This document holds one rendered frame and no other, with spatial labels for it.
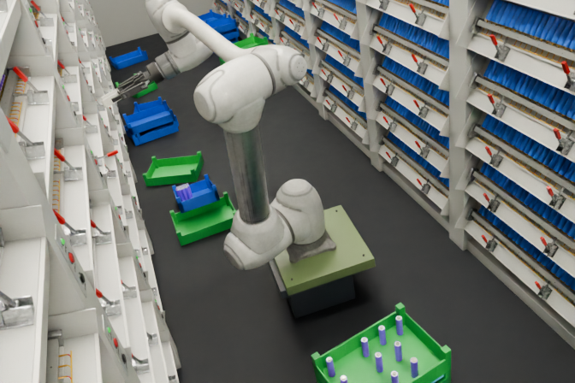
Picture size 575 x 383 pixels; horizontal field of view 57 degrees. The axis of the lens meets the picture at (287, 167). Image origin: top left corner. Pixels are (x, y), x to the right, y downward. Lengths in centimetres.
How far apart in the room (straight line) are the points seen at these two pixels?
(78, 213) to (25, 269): 47
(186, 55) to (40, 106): 81
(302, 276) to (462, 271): 67
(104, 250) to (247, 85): 55
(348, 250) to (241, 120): 76
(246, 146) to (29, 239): 83
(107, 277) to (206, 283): 106
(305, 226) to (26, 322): 130
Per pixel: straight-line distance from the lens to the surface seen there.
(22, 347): 65
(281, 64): 143
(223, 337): 211
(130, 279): 162
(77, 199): 126
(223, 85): 136
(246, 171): 155
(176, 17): 184
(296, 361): 198
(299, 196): 181
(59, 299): 87
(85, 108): 221
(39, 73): 143
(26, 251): 78
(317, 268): 192
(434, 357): 155
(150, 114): 374
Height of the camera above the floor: 156
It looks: 32 degrees down
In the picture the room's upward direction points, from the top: 11 degrees counter-clockwise
